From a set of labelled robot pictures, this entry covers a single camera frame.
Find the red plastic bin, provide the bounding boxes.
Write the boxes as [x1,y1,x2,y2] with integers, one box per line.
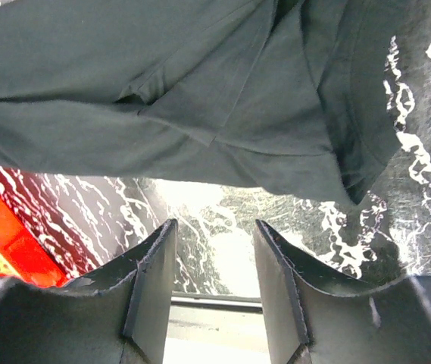
[0,146,70,289]

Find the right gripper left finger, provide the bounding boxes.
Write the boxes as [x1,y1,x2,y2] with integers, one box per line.
[0,219,178,363]

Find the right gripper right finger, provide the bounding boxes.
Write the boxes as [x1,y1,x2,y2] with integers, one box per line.
[254,221,431,363]

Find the black t shirt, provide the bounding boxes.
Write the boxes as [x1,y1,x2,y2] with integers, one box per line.
[0,1,411,204]

